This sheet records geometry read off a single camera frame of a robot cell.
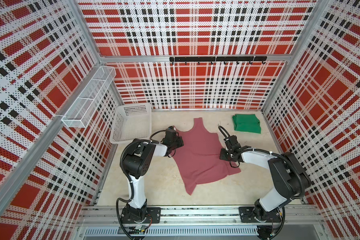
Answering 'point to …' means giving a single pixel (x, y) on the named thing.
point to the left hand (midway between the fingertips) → (182, 142)
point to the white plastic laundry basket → (131, 121)
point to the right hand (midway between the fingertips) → (223, 156)
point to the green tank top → (249, 123)
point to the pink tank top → (198, 158)
